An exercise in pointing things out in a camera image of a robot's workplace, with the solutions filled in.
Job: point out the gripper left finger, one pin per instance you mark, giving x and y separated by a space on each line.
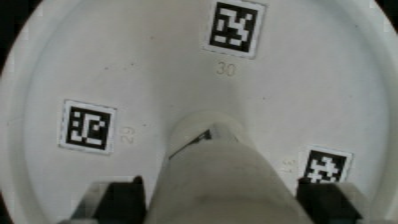
113 204

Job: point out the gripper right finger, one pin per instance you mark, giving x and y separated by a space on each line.
326 204

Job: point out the white cylindrical table leg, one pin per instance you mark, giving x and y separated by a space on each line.
219 186

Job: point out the white round table top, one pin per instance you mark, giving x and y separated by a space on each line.
134 70

